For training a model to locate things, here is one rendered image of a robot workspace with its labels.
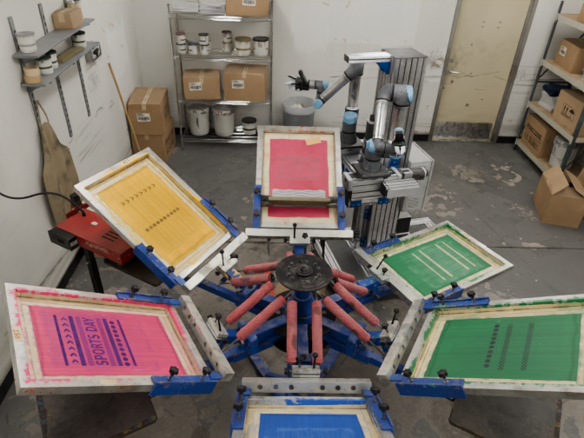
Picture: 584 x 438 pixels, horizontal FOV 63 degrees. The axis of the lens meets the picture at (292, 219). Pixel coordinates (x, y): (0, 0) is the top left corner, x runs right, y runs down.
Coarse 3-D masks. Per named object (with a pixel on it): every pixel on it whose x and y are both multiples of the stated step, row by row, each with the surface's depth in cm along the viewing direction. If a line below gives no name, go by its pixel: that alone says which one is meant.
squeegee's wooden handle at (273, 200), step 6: (270, 198) 309; (276, 198) 310; (282, 198) 310; (288, 198) 310; (294, 198) 310; (300, 198) 310; (306, 198) 310; (312, 198) 311; (318, 198) 311; (324, 198) 311; (330, 198) 311; (288, 204) 315; (294, 204) 315; (300, 204) 315; (306, 204) 315; (312, 204) 315; (318, 204) 315; (324, 204) 315
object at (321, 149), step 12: (300, 144) 339; (312, 144) 340; (324, 144) 340; (324, 156) 336; (324, 168) 332; (300, 180) 328; (324, 180) 328; (300, 216) 317; (312, 216) 317; (324, 216) 317
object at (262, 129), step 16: (272, 128) 340; (288, 128) 340; (304, 128) 341; (320, 128) 341; (336, 128) 342; (336, 144) 336; (336, 160) 331; (256, 176) 323; (336, 176) 326; (336, 208) 320; (272, 224) 310; (288, 224) 310; (304, 224) 311; (320, 224) 311; (336, 224) 311
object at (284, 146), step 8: (272, 144) 338; (280, 144) 339; (288, 144) 339; (296, 144) 339; (272, 152) 336; (280, 152) 336; (288, 152) 336; (296, 152) 336; (272, 160) 333; (272, 168) 331; (272, 176) 328; (272, 184) 325; (280, 184) 326; (288, 184) 326; (296, 184) 326; (272, 208) 318; (280, 208) 319; (288, 208) 319; (296, 208) 319; (272, 216) 316; (280, 216) 316; (288, 216) 316; (296, 216) 316
